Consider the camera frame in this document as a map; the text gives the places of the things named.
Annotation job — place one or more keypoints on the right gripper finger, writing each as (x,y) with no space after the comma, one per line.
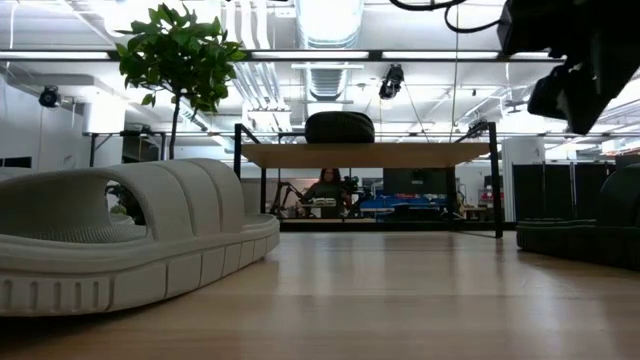
(595,90)
(547,92)

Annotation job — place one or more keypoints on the black slide sandal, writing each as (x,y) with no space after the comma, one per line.
(575,245)
(340,127)

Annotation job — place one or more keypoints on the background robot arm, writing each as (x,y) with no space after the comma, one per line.
(287,190)

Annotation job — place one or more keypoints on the black partition screens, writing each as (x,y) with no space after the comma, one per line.
(550,190)

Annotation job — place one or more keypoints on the red storage boxes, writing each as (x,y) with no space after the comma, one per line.
(491,196)

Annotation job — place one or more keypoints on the black monitor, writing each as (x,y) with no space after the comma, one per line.
(415,181)

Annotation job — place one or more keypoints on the blue storage bins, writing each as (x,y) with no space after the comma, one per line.
(400,202)

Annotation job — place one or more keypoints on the person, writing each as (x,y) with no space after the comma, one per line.
(327,192)

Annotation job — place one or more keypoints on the green leafy plant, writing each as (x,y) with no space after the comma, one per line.
(180,55)

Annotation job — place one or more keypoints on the black plant pot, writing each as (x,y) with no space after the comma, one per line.
(135,207)

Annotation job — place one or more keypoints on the black ceiling device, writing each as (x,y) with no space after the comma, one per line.
(49,96)

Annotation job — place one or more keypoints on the black ceiling-hung camera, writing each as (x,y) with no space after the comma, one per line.
(391,82)

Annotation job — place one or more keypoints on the wooden shelf with black frame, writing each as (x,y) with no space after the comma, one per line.
(365,155)

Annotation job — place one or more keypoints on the black aluminium rig frame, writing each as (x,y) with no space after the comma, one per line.
(375,226)

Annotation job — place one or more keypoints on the black wall screen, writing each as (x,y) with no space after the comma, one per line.
(15,162)

